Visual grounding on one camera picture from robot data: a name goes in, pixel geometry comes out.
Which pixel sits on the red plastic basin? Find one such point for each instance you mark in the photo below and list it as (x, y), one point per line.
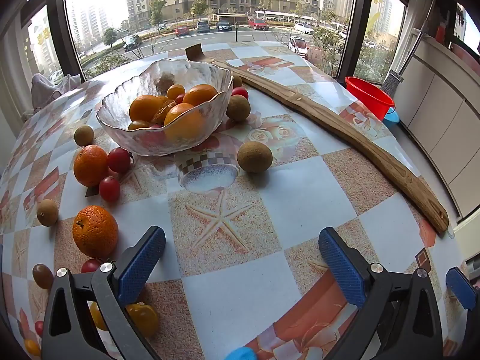
(369, 95)

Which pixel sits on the clear glass bowl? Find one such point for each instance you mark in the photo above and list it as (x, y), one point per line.
(150, 146)

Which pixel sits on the dark parked car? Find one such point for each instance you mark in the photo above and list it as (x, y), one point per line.
(131, 42)
(224, 25)

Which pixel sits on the orange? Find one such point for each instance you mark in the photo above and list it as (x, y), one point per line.
(144, 107)
(185, 123)

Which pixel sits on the red parked car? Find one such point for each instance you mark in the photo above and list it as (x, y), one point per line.
(182, 31)
(258, 23)

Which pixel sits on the orange mandarin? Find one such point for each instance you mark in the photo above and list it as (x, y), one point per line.
(95, 231)
(90, 165)

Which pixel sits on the small orange cherry tomato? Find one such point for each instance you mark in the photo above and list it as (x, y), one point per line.
(175, 92)

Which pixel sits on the red bottle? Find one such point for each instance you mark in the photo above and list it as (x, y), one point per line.
(440, 32)

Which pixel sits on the dark window frame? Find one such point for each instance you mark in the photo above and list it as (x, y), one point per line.
(69, 26)

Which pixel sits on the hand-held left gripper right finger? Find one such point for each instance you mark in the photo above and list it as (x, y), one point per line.
(343, 266)

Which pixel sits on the white cabinet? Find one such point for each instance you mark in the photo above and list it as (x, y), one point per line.
(442, 120)

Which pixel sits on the white cloth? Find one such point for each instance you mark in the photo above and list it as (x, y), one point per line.
(52, 84)

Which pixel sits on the white parked car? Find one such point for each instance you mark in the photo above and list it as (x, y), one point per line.
(303, 27)

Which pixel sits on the yellow cherry tomato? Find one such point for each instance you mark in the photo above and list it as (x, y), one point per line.
(96, 315)
(144, 318)

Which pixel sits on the red cherry tomato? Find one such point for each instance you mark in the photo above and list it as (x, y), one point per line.
(90, 266)
(119, 159)
(180, 99)
(240, 92)
(109, 188)
(39, 328)

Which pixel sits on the brown cherry tomato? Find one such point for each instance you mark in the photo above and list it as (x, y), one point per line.
(42, 275)

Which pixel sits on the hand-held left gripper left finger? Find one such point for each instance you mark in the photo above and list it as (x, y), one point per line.
(140, 266)

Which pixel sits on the brown longan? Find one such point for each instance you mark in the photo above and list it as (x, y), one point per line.
(237, 81)
(237, 107)
(83, 135)
(47, 212)
(255, 156)

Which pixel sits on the black street lamp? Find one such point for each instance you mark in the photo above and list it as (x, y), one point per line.
(237, 32)

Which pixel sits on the blue rounded object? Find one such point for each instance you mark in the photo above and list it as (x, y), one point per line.
(240, 353)

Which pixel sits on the white parked van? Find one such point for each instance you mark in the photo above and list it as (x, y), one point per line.
(299, 45)

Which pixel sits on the long curved wooden strip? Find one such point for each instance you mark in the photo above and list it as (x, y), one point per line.
(337, 120)

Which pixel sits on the grey parked car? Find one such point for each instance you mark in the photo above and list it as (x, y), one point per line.
(203, 26)

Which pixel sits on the yellow-brown cherry tomato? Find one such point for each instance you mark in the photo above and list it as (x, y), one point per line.
(139, 125)

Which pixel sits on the fruits in glass bowl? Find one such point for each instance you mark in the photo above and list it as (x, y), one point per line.
(200, 95)

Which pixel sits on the blue plastic basin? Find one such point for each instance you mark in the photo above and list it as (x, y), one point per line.
(392, 119)

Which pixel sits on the dry golden berry husk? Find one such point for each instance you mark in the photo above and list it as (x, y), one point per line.
(165, 111)

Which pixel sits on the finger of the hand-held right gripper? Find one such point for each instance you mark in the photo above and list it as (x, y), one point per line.
(461, 287)

